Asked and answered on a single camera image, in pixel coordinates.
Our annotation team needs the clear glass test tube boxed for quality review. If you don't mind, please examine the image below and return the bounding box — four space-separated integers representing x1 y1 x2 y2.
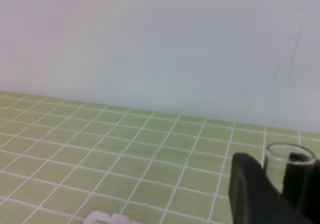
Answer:
263 143 317 209

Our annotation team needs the white plastic test tube rack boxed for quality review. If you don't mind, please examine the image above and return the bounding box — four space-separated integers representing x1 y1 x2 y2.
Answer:
83 211 131 224

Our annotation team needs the green checkered tablecloth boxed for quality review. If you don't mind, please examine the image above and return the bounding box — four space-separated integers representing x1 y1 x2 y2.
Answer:
0 91 320 224

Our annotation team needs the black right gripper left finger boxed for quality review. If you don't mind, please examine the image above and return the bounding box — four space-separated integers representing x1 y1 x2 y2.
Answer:
228 153 312 224

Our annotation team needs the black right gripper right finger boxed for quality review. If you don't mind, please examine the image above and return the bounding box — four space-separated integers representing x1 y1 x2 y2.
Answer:
281 153 320 222

